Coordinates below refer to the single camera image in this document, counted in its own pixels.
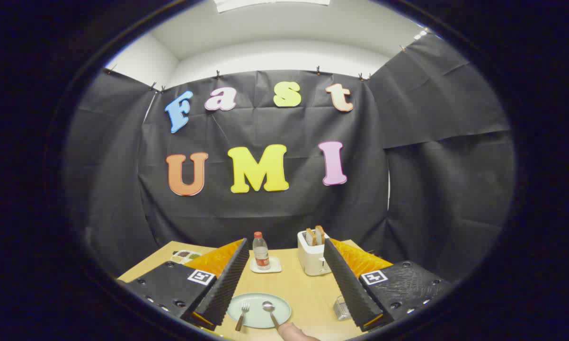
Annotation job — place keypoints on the pale green plate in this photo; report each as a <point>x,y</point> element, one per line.
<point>258,317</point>

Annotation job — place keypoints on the ceiling light panel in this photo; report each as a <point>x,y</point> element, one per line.
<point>270,4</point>

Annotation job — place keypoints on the toast slice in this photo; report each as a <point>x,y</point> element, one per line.
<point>309,237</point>
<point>319,234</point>

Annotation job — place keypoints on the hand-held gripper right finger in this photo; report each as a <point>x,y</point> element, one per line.
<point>346,279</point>

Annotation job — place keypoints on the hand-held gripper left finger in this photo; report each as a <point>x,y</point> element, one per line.
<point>227,284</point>

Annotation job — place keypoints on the white square coaster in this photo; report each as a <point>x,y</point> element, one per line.
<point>275,266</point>

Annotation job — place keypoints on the black backdrop cloth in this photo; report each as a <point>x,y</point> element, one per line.
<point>265,213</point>

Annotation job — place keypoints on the white toaster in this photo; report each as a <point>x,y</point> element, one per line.
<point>310,260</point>

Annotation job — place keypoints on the clear plastic water bottle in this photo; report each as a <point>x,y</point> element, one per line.
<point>261,253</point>

